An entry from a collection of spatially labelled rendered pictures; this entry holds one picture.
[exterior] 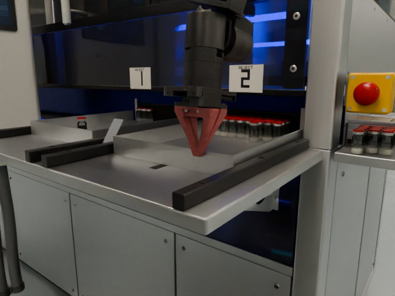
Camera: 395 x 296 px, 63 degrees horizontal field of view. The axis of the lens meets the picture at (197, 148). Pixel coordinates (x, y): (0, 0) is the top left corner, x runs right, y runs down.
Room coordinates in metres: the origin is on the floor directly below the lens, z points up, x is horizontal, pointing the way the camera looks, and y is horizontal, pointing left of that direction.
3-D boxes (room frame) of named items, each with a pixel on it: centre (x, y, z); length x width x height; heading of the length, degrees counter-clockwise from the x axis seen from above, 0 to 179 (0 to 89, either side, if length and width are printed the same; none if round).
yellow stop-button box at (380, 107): (0.61, -0.32, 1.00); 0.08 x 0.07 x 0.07; 143
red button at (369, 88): (0.57, -0.30, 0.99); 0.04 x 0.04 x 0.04; 53
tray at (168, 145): (0.66, -0.05, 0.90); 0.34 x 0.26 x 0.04; 144
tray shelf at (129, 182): (0.71, 0.12, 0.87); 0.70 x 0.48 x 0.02; 53
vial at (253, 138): (0.71, -0.13, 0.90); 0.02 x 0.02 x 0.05
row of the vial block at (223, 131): (0.75, -0.11, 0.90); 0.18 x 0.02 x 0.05; 54
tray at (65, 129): (0.87, 0.22, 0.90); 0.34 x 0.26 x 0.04; 143
